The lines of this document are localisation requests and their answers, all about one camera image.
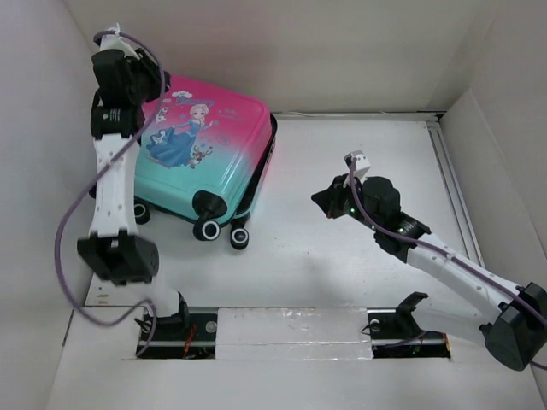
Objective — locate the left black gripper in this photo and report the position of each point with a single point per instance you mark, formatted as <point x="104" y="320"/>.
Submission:
<point x="149" y="69"/>

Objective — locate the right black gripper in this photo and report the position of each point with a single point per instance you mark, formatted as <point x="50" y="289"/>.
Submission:
<point x="329" y="199"/>

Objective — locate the teal pink suitcase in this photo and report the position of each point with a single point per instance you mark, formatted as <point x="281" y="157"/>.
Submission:
<point x="203" y="158"/>

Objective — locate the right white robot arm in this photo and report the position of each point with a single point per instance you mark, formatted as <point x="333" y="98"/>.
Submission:
<point x="511" y="323"/>

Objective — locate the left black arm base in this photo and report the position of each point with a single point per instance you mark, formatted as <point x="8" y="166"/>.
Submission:
<point x="172" y="341"/>

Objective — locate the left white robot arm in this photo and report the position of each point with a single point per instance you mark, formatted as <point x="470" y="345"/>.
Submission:
<point x="113" y="249"/>

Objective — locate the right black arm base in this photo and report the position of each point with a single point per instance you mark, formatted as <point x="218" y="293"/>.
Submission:
<point x="394" y="334"/>

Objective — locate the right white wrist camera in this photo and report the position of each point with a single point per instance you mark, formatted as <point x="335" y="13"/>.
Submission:
<point x="359" y="163"/>

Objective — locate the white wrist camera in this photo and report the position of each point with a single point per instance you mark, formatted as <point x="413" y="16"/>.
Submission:
<point x="114" y="42"/>
<point x="359" y="163"/>

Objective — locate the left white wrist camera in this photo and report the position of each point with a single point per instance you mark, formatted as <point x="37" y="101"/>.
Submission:
<point x="114" y="42"/>

